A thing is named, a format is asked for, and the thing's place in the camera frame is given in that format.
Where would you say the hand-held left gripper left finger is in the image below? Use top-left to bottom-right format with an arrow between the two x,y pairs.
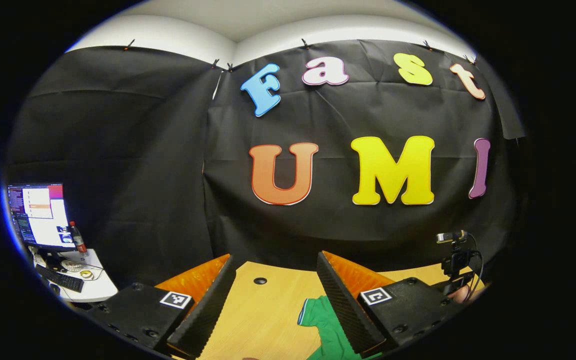
85,253 -> 237,359

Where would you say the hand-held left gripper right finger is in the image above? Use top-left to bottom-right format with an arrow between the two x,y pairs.
316,250 -> 465,358

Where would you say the green T-shirt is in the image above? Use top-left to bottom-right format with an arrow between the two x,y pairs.
297,295 -> 384,360

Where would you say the white side table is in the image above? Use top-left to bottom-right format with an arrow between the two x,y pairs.
30,247 -> 119,304

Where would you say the red drink bottle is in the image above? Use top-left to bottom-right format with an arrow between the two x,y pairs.
69,221 -> 89,257

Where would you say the black keyboard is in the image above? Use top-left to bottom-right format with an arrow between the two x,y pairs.
34,263 -> 85,294

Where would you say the black backdrop cloth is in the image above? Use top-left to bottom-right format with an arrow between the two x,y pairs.
5,39 -> 526,288

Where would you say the computer monitor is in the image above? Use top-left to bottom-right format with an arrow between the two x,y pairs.
7,183 -> 77,252

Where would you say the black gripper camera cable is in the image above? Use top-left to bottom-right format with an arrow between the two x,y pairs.
467,232 -> 487,301

